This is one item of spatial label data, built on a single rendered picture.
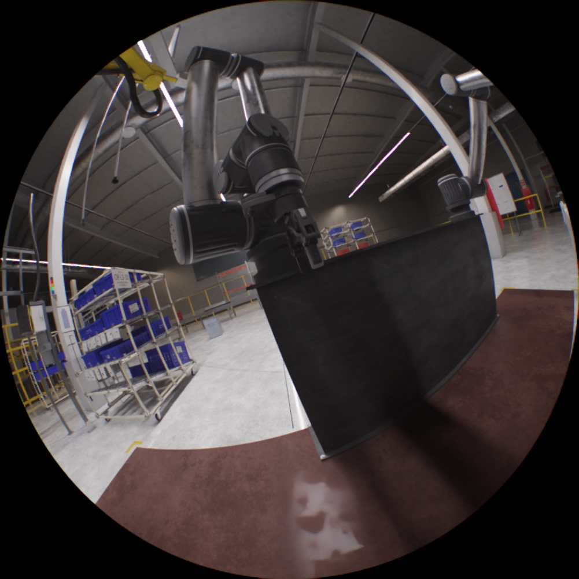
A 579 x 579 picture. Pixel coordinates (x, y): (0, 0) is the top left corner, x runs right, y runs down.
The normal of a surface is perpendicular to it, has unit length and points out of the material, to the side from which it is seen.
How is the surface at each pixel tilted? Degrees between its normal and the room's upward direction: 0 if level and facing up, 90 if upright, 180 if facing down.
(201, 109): 110
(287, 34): 175
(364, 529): 0
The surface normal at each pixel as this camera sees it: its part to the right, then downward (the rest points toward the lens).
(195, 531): -0.33, -0.94
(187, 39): 0.33, 0.94
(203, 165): 0.54, 0.23
